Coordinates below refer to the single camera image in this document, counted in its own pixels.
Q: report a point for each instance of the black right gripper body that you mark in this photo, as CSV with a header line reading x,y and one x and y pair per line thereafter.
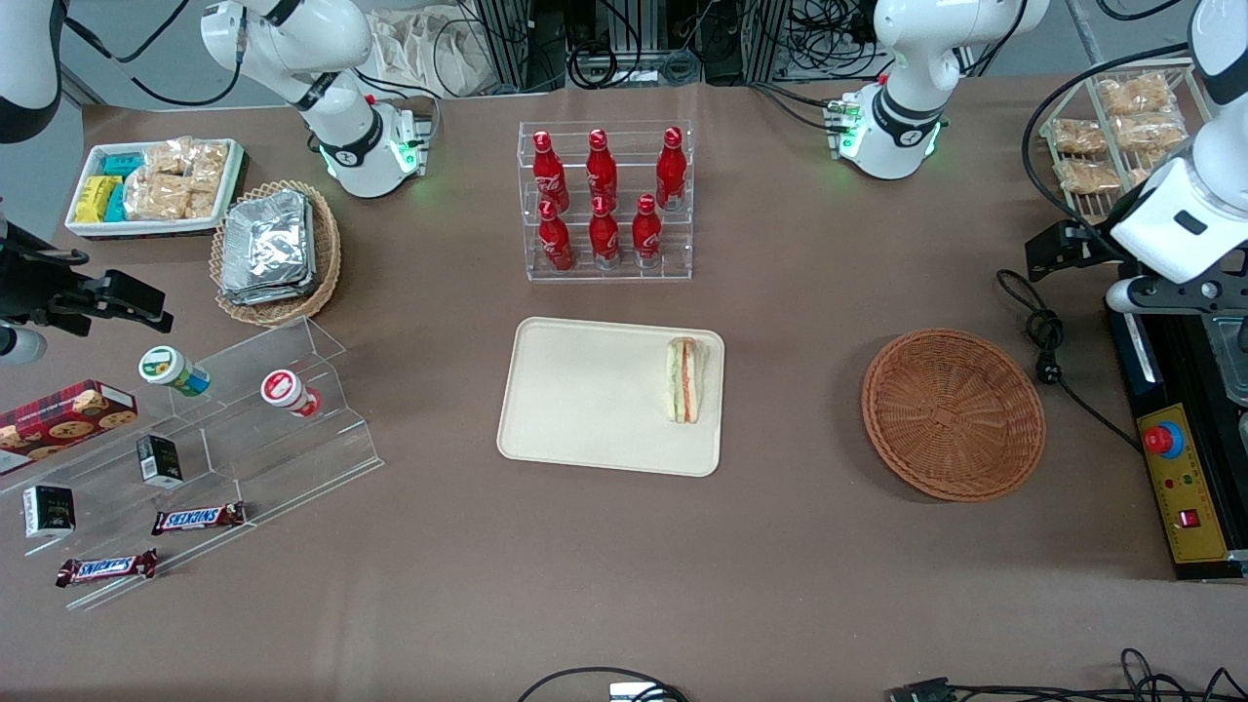
x,y
32,285

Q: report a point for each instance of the triangular sandwich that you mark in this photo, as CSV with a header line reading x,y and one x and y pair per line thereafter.
x,y
685,382

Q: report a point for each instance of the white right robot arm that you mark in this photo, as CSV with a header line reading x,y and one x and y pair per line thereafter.
x,y
346,146

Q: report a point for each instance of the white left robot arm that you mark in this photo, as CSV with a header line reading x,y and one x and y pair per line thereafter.
x,y
902,127

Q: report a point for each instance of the white rectangular snack tray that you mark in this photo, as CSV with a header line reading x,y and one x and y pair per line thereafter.
x,y
146,229

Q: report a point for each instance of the round brown wicker basket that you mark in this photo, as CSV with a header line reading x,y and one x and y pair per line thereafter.
x,y
955,419

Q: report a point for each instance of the oval tan wicker basket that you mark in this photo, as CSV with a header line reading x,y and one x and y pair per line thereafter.
x,y
327,263

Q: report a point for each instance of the beige plastic tray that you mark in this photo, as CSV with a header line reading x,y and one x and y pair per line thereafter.
x,y
585,395

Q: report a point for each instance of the green lid yogurt cup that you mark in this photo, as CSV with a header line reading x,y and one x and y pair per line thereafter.
x,y
171,369

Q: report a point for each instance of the clear bag of pastry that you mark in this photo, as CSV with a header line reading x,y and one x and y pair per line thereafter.
x,y
1136,95
1077,137
1085,176
1150,132

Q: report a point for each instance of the teal snack box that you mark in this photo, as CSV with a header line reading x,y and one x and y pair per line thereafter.
x,y
116,203
122,165

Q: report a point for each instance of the clear bag of crackers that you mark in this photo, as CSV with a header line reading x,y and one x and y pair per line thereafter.
x,y
168,156
209,164
158,198

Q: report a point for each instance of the yellow snack box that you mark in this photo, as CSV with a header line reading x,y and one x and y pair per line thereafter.
x,y
95,198

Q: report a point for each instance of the red cookie box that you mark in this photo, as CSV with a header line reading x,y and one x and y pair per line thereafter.
x,y
63,421

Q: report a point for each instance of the silver foil packet stack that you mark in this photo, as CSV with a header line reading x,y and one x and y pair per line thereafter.
x,y
265,246

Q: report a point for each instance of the small black box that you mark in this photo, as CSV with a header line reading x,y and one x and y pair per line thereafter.
x,y
159,461
49,512

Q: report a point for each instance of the black machine with yellow panel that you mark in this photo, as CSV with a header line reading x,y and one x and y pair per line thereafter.
x,y
1185,380

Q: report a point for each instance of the red lid yogurt cup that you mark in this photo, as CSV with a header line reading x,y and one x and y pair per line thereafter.
x,y
288,392

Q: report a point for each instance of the clear acrylic stepped stand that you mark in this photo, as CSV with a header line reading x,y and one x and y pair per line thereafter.
x,y
283,458

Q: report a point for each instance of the red emergency stop button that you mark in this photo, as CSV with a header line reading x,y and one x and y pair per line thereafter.
x,y
1162,441

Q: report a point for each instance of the snickers chocolate bar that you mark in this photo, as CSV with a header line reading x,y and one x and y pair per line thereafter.
x,y
105,568
198,519

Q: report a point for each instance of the red cola bottle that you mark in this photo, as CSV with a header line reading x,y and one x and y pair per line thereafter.
x,y
549,175
604,239
646,236
671,171
556,242
602,171

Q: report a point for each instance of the white cloth bag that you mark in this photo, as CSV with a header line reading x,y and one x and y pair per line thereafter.
x,y
429,49

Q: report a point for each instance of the clear acrylic bottle rack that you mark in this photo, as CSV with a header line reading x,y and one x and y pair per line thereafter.
x,y
624,278

